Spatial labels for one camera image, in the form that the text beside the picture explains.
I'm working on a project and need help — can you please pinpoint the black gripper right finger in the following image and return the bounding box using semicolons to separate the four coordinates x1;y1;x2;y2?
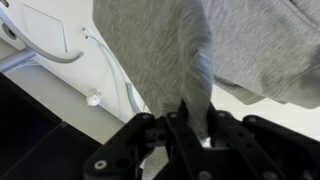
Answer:
206;102;320;180

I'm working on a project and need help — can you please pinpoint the black computer monitor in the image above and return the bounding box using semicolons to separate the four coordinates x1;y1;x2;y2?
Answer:
0;71;64;180
0;124;103;180

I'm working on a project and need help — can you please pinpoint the white flat pad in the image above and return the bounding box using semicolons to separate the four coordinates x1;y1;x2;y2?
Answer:
21;3;69;54

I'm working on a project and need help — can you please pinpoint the grey towel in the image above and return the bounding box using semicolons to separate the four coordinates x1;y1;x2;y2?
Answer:
92;0;320;141

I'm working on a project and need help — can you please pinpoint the small white ball figure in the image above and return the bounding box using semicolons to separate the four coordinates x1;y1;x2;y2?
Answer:
85;89;103;108

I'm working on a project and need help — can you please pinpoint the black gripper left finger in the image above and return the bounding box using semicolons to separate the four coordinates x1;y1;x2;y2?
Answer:
83;99;214;180

